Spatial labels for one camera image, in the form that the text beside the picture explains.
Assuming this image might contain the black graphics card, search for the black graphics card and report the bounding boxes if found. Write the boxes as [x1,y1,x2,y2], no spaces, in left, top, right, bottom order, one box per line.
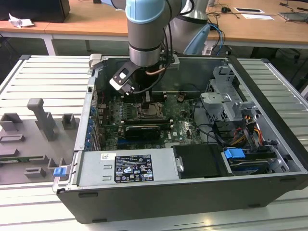
[125,124,161,141]

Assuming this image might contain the transparent plastic folder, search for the transparent plastic folder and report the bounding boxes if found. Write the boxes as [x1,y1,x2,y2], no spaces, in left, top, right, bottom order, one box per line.
[278,11,308,24]

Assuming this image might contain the grey case handle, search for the grey case handle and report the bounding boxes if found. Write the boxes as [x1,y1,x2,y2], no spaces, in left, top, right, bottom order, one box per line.
[88,53,104,71]

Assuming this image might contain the hard disk in blue carrier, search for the hard disk in blue carrier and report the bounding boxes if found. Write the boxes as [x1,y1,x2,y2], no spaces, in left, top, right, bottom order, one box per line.
[223,148,277,176]

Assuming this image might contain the black open PC case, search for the black open PC case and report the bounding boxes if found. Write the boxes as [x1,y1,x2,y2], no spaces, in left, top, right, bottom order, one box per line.
[52,53,308,224]

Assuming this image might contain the crumpled white paper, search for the crumpled white paper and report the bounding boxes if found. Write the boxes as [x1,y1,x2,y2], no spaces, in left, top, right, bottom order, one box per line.
[8,13,35,29]

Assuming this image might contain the white paper sheet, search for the white paper sheet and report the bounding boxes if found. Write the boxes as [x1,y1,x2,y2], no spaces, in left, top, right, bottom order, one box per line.
[241,13,276,21]

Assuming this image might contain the blue cable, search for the blue cable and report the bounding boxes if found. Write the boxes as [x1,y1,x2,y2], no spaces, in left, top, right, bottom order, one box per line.
[208,22,226,56]

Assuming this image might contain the silver metal drive cage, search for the silver metal drive cage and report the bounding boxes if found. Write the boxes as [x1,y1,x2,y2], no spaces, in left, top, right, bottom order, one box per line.
[199,66,261,124]

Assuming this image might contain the green RAM stick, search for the green RAM stick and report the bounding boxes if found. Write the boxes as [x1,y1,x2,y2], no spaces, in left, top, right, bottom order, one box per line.
[0,156,43,162]

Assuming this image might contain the green motherboard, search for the green motherboard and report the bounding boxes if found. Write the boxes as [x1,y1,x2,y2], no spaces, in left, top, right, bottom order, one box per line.
[96,92,218,151]

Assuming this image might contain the white wrist camera black mount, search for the white wrist camera black mount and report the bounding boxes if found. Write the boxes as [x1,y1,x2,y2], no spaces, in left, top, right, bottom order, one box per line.
[109,61,140,96]

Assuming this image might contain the silver power supply unit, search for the silver power supply unit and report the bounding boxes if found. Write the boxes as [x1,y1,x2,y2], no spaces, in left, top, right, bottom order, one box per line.
[78,148,180,188]

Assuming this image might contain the CPU with silver top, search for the CPU with silver top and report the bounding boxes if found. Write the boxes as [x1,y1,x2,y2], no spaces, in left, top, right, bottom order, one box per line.
[144,105,163,116]

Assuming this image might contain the black box on desk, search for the black box on desk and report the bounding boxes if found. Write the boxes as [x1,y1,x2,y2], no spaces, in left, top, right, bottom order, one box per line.
[0,0,71,24]

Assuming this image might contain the wooden desk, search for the wooden desk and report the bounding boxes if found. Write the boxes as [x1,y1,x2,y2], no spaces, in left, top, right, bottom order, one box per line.
[0,0,308,56]

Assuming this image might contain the metal socket cover frame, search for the metal socket cover frame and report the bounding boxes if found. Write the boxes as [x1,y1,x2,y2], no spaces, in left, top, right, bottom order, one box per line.
[137,102,167,119]

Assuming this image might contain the CPU socket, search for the CPU socket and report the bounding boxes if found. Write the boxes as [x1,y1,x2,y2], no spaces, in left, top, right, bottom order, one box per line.
[135,102,168,120]

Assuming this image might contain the white plug block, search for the white plug block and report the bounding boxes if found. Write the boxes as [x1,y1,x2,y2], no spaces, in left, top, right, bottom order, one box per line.
[202,44,214,56]

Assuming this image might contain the orange and yellow wires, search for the orange and yellow wires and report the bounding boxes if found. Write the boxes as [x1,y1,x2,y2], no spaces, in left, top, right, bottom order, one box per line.
[232,115,265,146]

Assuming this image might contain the black RAM stick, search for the black RAM stick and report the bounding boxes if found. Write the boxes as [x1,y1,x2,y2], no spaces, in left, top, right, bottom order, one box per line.
[123,92,167,103]

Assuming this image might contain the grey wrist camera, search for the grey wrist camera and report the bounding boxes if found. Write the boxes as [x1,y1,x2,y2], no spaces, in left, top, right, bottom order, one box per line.
[166,54,181,69]

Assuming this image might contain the blue case latch tab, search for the blue case latch tab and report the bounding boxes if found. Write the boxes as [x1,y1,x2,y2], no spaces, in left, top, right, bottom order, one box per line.
[54,167,66,179]

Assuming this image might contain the grey parts rack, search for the grey parts rack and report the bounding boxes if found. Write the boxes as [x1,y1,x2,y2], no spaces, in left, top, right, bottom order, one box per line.
[0,98,81,186]

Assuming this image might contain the pale blue teach pendant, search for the pale blue teach pendant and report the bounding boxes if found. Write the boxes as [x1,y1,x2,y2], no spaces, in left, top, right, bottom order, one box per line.
[183,23,211,55]

